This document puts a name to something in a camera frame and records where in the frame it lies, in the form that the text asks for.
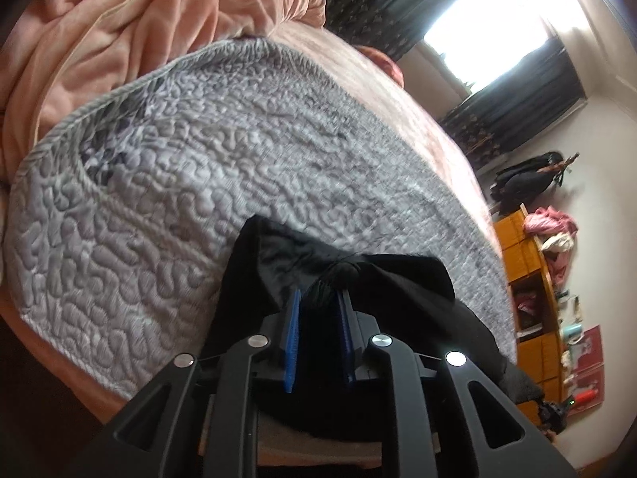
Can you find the red flat box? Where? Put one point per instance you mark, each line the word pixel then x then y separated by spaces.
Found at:
pixel 589 358

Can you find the black bag on coat rack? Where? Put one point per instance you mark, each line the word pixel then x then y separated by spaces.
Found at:
pixel 527 179

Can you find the pink plush comforter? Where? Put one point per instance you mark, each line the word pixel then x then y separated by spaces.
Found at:
pixel 124 10

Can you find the red bottle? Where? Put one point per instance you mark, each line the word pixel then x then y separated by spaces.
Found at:
pixel 585 397

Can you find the black device with green light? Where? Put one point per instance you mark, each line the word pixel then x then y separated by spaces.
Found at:
pixel 553 416

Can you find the teal cup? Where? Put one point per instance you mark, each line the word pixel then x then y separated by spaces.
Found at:
pixel 571 333

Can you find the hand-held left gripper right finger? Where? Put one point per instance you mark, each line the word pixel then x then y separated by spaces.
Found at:
pixel 346 338

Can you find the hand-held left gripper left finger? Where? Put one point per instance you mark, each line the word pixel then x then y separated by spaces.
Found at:
pixel 292 338

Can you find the dark patterned curtain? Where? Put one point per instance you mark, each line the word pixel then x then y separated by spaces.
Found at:
pixel 517 104
pixel 378 0

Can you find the yellow wooden shelf unit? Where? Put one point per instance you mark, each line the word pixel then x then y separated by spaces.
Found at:
pixel 537 303

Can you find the pink pillow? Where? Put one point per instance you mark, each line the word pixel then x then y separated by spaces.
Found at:
pixel 385 62

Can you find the pink clothes pile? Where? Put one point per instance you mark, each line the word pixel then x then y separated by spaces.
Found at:
pixel 550 220

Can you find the white cloth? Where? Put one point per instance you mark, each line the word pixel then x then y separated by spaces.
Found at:
pixel 556 243

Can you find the black pants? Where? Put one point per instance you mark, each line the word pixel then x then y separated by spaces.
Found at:
pixel 398 284

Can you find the grey quilted blanket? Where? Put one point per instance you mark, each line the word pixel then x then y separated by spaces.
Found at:
pixel 199 159

